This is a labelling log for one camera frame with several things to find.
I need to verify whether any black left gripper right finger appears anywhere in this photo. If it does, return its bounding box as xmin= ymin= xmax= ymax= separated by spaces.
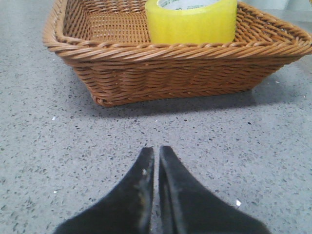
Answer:
xmin=158 ymin=146 xmax=269 ymax=234

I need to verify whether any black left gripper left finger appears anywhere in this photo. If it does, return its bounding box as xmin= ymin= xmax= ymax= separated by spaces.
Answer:
xmin=55 ymin=147 xmax=155 ymax=234

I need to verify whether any yellow tape roll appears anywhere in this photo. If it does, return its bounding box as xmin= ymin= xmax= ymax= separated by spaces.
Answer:
xmin=145 ymin=0 xmax=237 ymax=44

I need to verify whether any brown wicker basket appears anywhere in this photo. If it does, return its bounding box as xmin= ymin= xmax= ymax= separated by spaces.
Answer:
xmin=43 ymin=0 xmax=312 ymax=107

